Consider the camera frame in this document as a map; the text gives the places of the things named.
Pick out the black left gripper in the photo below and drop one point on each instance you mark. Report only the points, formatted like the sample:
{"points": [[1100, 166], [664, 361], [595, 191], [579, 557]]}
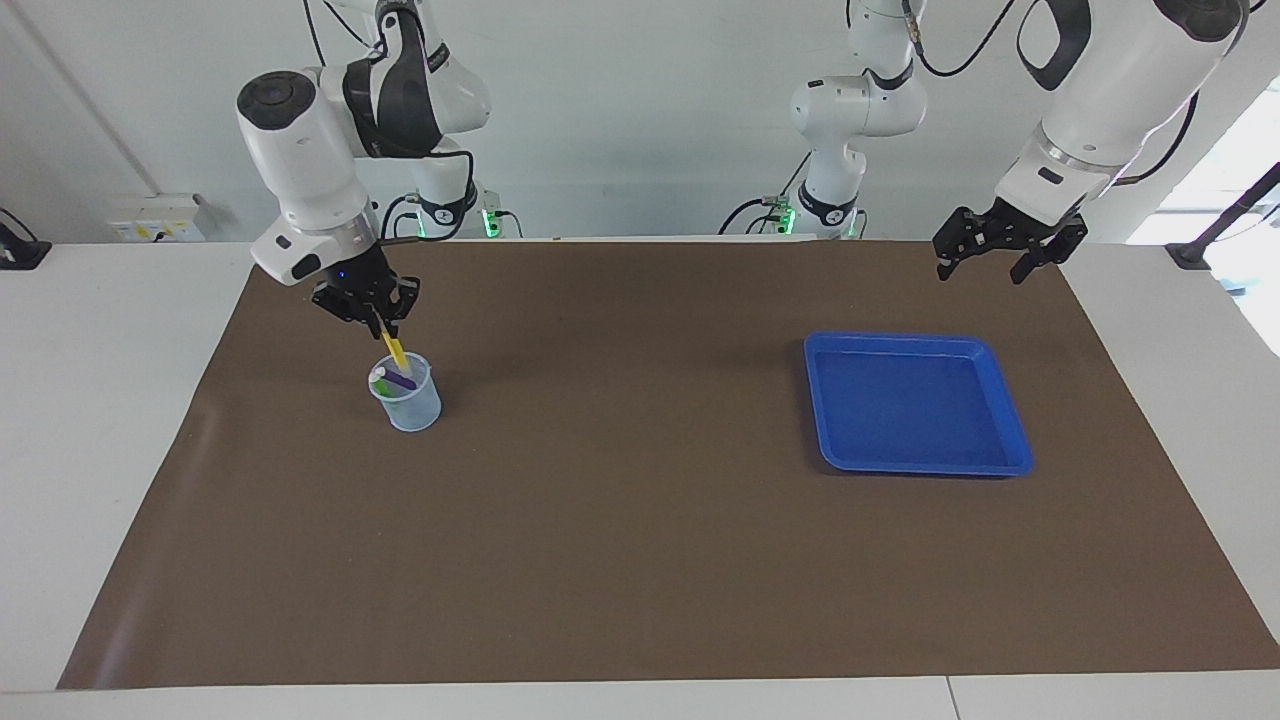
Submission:
{"points": [[1020, 225]]}

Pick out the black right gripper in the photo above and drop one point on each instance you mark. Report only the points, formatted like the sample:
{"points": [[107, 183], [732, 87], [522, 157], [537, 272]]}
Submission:
{"points": [[355, 285]]}

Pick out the yellow marker pen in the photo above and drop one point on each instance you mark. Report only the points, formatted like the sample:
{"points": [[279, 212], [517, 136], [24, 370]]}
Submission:
{"points": [[398, 352]]}

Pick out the purple marker pen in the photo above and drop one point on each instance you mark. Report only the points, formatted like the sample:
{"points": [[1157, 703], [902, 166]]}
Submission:
{"points": [[400, 381]]}

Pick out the translucent plastic cup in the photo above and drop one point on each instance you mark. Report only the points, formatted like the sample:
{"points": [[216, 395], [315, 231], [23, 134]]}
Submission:
{"points": [[420, 412]]}

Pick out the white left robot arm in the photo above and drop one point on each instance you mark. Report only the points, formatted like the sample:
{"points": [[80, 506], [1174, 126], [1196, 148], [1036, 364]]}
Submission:
{"points": [[1130, 80]]}

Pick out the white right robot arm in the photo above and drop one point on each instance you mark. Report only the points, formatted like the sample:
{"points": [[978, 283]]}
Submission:
{"points": [[305, 150]]}

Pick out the blue plastic tray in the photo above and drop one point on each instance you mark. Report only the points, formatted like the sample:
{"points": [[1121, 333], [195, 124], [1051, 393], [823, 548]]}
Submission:
{"points": [[915, 405]]}

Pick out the black clamp with pole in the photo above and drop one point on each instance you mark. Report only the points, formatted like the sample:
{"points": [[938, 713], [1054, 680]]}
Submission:
{"points": [[1225, 225]]}

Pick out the brown table mat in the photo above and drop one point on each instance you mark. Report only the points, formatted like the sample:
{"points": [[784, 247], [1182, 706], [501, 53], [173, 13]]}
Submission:
{"points": [[640, 550]]}

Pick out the black table clamp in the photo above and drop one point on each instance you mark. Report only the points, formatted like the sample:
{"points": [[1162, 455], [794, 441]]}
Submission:
{"points": [[20, 250]]}

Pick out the white wall socket box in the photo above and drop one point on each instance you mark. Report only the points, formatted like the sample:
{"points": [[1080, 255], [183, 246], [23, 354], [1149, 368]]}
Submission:
{"points": [[155, 220]]}

